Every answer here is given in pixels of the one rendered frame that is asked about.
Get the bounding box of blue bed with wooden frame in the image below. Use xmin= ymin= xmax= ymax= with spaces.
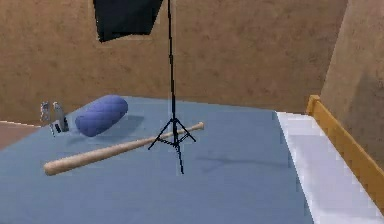
xmin=0 ymin=94 xmax=384 ymax=224

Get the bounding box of wooden baseball bat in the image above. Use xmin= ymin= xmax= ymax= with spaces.
xmin=43 ymin=121 xmax=205 ymax=177

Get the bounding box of blue bolster pillow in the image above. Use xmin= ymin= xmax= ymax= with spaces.
xmin=74 ymin=94 xmax=129 ymax=138

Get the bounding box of small grey box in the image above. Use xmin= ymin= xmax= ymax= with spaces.
xmin=49 ymin=119 xmax=70 ymax=137

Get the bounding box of grey bottle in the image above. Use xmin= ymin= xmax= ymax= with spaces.
xmin=40 ymin=101 xmax=51 ymax=123
xmin=52 ymin=101 xmax=66 ymax=123

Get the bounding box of black photography umbrella on tripod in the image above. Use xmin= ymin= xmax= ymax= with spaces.
xmin=92 ymin=0 xmax=197 ymax=175

